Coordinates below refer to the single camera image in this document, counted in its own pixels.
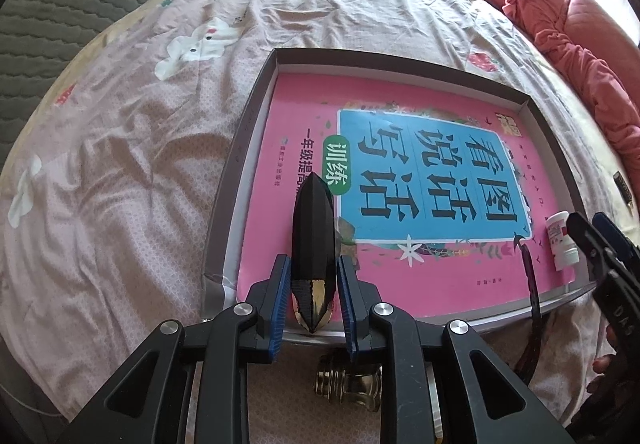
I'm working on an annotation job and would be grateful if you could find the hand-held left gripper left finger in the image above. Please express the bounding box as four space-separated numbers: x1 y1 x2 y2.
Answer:
55 254 293 444

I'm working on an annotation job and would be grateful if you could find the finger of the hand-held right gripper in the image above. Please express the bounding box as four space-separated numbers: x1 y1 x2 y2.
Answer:
592 212 640 271
565 212 617 282

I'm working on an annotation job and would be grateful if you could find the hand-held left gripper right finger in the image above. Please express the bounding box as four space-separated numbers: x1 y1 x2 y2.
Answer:
336 254 576 444

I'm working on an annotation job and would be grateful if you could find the white medicine bottle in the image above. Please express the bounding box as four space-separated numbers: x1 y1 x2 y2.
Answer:
545 211 581 271

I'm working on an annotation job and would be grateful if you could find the black faceted gold-tipped lipstick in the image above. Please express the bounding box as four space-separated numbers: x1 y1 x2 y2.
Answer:
290 172 337 335

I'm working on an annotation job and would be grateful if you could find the black and yellow wristwatch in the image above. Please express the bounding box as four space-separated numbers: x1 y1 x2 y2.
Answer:
515 236 545 377

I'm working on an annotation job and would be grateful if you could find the grey cardboard box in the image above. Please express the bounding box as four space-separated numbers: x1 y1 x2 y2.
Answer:
199 48 601 342

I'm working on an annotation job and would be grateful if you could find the person's right hand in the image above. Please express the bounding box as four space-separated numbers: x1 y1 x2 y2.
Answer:
591 321 626 377

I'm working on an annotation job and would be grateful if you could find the black rectangular tag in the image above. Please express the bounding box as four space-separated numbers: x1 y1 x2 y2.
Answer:
614 171 635 207

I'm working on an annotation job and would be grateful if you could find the pink and blue book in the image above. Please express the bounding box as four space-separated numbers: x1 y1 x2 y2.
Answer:
235 66 581 325

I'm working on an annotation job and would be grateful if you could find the pink floral printed blanket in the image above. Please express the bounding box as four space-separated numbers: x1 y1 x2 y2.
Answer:
0 0 640 444

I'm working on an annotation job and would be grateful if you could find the pink quilted duvet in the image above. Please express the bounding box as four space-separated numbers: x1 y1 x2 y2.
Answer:
469 0 640 169

